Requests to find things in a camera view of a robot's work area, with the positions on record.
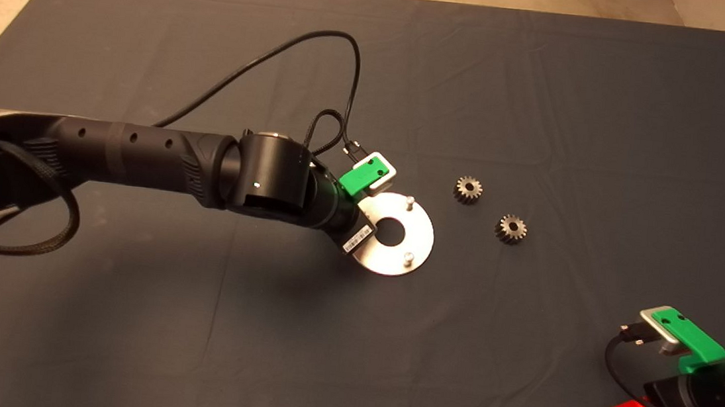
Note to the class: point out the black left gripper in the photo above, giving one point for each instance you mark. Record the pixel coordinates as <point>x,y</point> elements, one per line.
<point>341,218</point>

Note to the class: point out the steel planetary gear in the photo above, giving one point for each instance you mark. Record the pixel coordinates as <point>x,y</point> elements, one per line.
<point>463,193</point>
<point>506,234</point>

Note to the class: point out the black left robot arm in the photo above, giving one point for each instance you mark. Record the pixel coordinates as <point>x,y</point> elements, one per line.
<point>128,154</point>

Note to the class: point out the round metal carrier plate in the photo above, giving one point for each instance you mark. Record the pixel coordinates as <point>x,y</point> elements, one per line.
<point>409,241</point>

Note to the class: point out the dark grey table cloth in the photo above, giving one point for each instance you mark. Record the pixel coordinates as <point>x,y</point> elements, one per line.
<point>481,75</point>

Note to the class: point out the green left camera mount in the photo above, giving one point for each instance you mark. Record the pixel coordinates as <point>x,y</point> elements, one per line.
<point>357,178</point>

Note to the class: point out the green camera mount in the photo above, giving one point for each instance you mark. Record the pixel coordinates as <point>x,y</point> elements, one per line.
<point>695,342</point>
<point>357,178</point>

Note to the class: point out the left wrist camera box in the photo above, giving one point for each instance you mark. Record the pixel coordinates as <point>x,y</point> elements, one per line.
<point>386,180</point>

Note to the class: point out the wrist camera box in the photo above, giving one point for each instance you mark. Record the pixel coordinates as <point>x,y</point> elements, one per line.
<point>386,180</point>
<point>657,325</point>

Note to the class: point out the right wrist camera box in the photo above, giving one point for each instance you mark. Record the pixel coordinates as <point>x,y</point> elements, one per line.
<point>657,325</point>

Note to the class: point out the green right camera mount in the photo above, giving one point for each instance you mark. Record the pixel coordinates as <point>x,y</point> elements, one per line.
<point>695,342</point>

